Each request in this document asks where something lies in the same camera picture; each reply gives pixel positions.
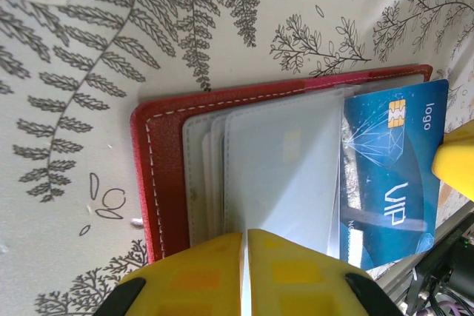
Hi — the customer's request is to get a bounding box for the light blue chip card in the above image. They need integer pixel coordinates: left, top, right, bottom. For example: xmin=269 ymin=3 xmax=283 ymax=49
xmin=225 ymin=101 xmax=341 ymax=258

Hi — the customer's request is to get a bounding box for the red leather card holder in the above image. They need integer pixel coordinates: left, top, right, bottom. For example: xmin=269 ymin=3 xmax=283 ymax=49
xmin=129 ymin=64 xmax=434 ymax=261

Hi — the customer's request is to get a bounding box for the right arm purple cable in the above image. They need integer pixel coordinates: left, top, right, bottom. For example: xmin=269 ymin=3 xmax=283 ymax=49
xmin=425 ymin=293 xmax=474 ymax=316

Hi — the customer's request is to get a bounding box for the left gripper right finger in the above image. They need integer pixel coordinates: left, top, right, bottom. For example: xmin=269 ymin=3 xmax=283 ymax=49
xmin=247 ymin=229 xmax=407 ymax=316

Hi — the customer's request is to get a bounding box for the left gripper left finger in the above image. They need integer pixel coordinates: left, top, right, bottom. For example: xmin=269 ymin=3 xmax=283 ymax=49
xmin=92 ymin=232 xmax=244 ymax=316

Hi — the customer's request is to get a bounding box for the blue VIP chip card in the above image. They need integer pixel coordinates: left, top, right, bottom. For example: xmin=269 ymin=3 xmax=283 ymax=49
xmin=338 ymin=78 xmax=450 ymax=272

